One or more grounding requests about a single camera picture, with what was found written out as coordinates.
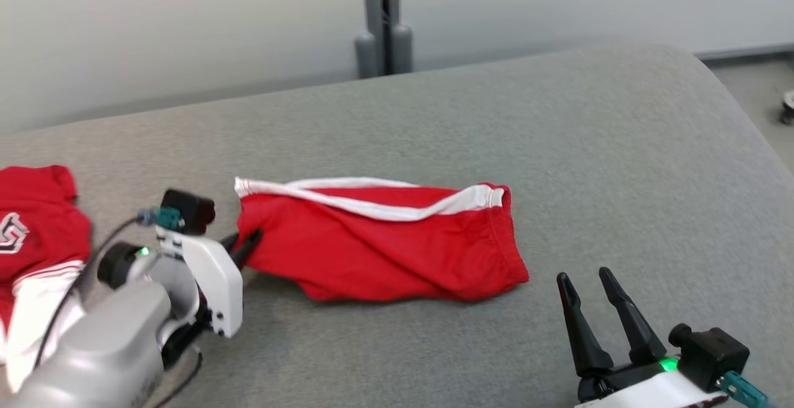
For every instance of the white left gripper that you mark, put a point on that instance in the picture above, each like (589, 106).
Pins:
(217, 284)

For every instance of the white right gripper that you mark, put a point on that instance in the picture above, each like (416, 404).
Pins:
(645, 392)

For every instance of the red shorts white trim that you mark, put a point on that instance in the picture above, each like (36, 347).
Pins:
(372, 253)

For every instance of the red basketball jersey number 23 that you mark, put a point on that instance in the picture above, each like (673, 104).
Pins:
(37, 209)

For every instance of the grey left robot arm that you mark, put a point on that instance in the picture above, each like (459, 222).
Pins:
(105, 346)

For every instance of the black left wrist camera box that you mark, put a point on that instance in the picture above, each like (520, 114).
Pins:
(192, 209)

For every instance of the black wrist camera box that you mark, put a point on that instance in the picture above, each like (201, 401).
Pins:
(713, 352)
(192, 209)

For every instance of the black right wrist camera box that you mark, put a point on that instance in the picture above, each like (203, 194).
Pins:
(713, 352)

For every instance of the grey partition joint post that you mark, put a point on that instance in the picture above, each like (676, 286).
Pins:
(372, 11)

